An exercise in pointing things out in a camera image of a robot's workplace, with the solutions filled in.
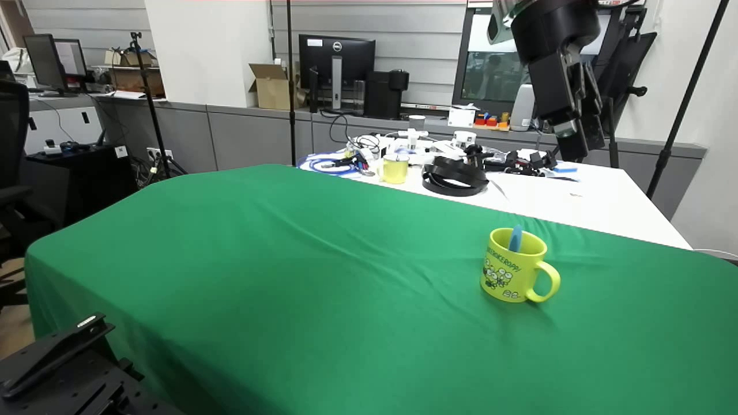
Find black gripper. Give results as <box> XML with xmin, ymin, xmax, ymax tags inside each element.
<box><xmin>525</xmin><ymin>41</ymin><xmax>611</xmax><ymax>164</ymax></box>

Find yellow printed mug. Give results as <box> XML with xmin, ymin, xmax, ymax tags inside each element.
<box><xmin>479</xmin><ymin>227</ymin><xmax>562</xmax><ymax>306</ymax></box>

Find black headset goggles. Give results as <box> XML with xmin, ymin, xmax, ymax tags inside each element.
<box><xmin>502</xmin><ymin>146</ymin><xmax>560</xmax><ymax>179</ymax></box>

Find white cylindrical device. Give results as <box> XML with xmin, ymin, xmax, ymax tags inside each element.
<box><xmin>509</xmin><ymin>81</ymin><xmax>539</xmax><ymax>131</ymax></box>

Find small red toy items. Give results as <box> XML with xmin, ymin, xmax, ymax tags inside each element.
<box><xmin>473</xmin><ymin>110</ymin><xmax>511</xmax><ymax>131</ymax></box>

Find black slanted pole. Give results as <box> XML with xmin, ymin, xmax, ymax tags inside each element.
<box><xmin>643</xmin><ymin>0</ymin><xmax>734</xmax><ymax>200</ymax></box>

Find white lidded container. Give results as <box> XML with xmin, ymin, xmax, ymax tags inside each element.
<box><xmin>447</xmin><ymin>102</ymin><xmax>479</xmax><ymax>130</ymax></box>

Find translucent yellow plastic cup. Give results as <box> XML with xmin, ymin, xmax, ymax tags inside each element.
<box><xmin>381</xmin><ymin>154</ymin><xmax>411</xmax><ymax>188</ymax></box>

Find black speaker box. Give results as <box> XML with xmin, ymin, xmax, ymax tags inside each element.
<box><xmin>362</xmin><ymin>70</ymin><xmax>411</xmax><ymax>120</ymax></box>

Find black desktop monitor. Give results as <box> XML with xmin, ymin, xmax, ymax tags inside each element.
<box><xmin>297</xmin><ymin>33</ymin><xmax>379</xmax><ymax>115</ymax></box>

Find black vertical pole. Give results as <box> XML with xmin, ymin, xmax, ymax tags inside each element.
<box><xmin>283</xmin><ymin>0</ymin><xmax>300</xmax><ymax>168</ymax></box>

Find green tablecloth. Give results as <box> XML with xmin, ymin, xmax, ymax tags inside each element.
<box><xmin>24</xmin><ymin>162</ymin><xmax>738</xmax><ymax>415</ymax></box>

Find open cardboard box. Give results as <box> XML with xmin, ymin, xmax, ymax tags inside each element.
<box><xmin>246</xmin><ymin>62</ymin><xmax>300</xmax><ymax>114</ymax></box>

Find grey low partition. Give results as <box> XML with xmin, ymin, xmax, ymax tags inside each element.
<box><xmin>99</xmin><ymin>100</ymin><xmax>706</xmax><ymax>219</ymax></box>

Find thin black light stand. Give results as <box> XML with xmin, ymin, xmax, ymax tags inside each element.
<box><xmin>125</xmin><ymin>30</ymin><xmax>186</xmax><ymax>182</ymax></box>

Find black storage cabinet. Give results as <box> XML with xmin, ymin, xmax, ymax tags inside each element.
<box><xmin>20</xmin><ymin>144</ymin><xmax>140</xmax><ymax>227</ymax></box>

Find dark background monitor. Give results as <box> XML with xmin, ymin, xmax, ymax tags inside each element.
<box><xmin>20</xmin><ymin>33</ymin><xmax>69</xmax><ymax>92</ymax></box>

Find long black clamp bar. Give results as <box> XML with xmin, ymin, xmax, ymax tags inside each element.
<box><xmin>0</xmin><ymin>312</ymin><xmax>115</xmax><ymax>401</ymax></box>

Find black office chair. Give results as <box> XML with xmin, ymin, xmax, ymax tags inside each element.
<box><xmin>0</xmin><ymin>76</ymin><xmax>32</xmax><ymax>257</ymax></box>

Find black camera tripod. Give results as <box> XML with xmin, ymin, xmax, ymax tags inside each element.
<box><xmin>551</xmin><ymin>7</ymin><xmax>660</xmax><ymax>170</ymax></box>

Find blue cable loop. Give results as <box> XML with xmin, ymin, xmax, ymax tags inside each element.
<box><xmin>310</xmin><ymin>152</ymin><xmax>370</xmax><ymax>180</ymax></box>

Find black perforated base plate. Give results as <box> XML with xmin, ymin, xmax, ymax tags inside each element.
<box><xmin>0</xmin><ymin>348</ymin><xmax>186</xmax><ymax>415</ymax></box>

